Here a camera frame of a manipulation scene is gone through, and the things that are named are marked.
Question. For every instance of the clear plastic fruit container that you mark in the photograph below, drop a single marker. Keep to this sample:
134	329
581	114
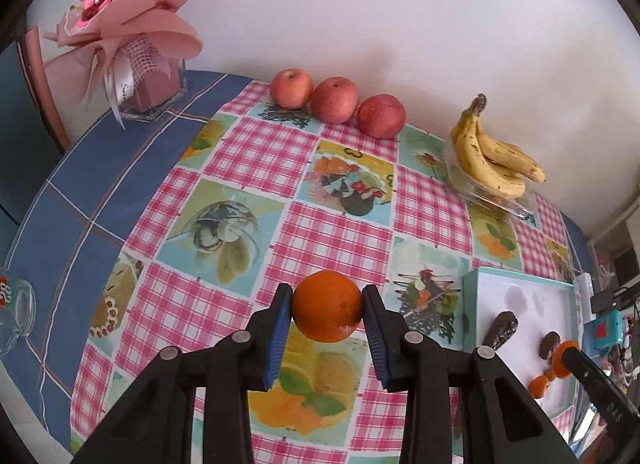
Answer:
524	207

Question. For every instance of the pink chair back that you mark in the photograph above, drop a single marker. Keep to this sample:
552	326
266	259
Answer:
29	52

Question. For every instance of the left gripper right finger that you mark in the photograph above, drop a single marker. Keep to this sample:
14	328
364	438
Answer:
502	423

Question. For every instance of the pink checkered fruit tablecloth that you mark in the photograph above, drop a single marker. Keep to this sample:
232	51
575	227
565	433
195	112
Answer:
280	196

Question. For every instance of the blue plaid tablecloth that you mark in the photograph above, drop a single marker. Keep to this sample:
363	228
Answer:
79	220

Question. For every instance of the right red apple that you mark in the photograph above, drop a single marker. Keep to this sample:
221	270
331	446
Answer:
381	116

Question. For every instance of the white tray teal rim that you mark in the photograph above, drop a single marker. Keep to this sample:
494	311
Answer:
540	305

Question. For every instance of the large orange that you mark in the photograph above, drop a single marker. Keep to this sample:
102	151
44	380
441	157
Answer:
327	306

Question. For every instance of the small tan round fruit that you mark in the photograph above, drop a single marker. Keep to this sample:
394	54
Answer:
549	373

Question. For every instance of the teal box red label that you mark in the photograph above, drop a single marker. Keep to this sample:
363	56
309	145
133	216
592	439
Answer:
605	332

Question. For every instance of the glass vase pink filler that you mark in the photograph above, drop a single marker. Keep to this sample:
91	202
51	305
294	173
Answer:
146	81

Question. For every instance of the middle red apple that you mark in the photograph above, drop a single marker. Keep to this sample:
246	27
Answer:
334	100

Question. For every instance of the pink wrapped flower bouquet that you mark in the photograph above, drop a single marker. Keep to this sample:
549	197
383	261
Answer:
92	32

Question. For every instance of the yellow banana bunch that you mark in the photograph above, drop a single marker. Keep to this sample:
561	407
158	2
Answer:
499	167

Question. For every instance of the small orange tangerine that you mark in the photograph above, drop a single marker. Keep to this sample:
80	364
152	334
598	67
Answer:
559	368

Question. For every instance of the dark avocado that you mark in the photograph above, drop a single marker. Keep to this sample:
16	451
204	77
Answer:
548	345
502	328

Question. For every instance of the left red apple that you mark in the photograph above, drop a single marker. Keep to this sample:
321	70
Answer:
291	88

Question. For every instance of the red apple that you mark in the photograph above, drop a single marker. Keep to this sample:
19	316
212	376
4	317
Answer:
334	100
381	116
291	88

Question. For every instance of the clear glass mug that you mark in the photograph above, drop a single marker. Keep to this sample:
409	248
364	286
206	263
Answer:
17	310

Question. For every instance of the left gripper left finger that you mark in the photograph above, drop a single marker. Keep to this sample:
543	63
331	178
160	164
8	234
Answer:
152	421

